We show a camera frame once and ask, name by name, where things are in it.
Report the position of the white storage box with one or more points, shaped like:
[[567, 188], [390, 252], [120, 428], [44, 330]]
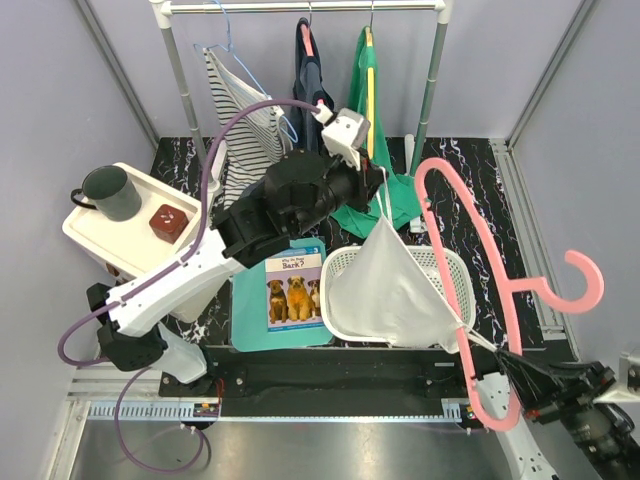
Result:
[[129, 249]]

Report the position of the dark red cube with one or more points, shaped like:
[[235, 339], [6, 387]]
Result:
[[168, 223]]

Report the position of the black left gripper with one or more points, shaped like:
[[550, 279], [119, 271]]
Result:
[[366, 181]]

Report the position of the dog picture book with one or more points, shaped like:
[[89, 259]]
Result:
[[293, 289]]

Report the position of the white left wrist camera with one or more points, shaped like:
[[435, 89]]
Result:
[[343, 133]]

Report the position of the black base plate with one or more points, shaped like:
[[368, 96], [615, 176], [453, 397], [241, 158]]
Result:
[[328, 382]]

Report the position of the striped white tank top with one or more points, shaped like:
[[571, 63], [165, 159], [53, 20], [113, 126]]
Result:
[[254, 143]]

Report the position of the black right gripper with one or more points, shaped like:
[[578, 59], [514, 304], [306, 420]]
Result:
[[579, 383]]

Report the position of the coral pink hanger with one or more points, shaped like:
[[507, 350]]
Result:
[[308, 82]]

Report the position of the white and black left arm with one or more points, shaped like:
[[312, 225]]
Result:
[[295, 194]]

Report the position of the teal tray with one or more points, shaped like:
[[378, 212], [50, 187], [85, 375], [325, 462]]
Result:
[[249, 313]]

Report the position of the white perforated plastic basket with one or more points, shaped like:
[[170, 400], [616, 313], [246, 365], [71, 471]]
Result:
[[450, 270]]

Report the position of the navy blue tank top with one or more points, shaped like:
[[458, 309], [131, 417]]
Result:
[[307, 127]]

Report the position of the green tank top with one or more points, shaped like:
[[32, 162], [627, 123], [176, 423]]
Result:
[[403, 200]]

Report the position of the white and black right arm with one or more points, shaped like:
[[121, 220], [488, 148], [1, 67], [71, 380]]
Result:
[[556, 420]]

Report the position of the light blue wire hanger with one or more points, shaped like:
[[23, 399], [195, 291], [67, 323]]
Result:
[[287, 129]]

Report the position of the dark grey mug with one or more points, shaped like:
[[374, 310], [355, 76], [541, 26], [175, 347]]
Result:
[[110, 191]]

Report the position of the pink plastic hanger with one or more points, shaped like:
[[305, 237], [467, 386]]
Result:
[[507, 287]]

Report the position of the metal clothes rack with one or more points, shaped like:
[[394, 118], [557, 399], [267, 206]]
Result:
[[163, 10]]

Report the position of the yellow hanger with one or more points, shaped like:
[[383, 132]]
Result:
[[370, 111]]

